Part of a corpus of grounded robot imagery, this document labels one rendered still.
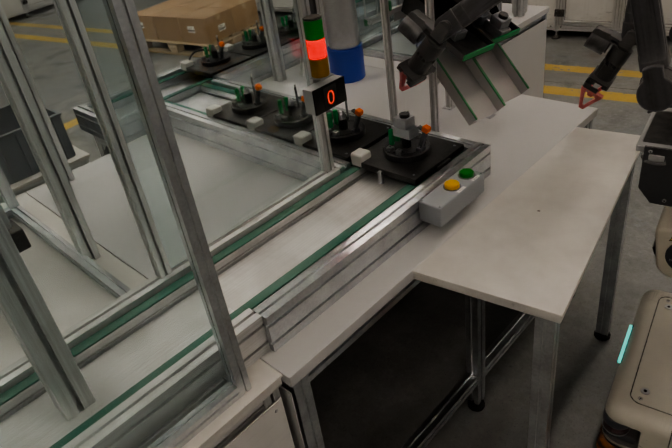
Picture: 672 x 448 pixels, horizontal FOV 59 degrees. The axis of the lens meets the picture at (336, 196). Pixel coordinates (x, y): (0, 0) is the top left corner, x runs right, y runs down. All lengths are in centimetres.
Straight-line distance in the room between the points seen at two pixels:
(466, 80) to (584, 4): 376
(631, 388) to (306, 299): 111
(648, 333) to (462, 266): 91
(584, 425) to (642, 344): 34
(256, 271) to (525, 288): 64
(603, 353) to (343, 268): 138
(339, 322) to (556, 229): 62
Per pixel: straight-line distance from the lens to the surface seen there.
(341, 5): 255
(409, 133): 170
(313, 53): 156
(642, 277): 290
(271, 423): 135
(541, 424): 169
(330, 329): 136
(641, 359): 214
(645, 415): 201
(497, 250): 154
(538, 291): 143
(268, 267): 147
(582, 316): 265
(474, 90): 194
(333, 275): 138
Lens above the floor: 180
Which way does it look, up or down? 31 degrees down
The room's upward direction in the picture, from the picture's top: 9 degrees counter-clockwise
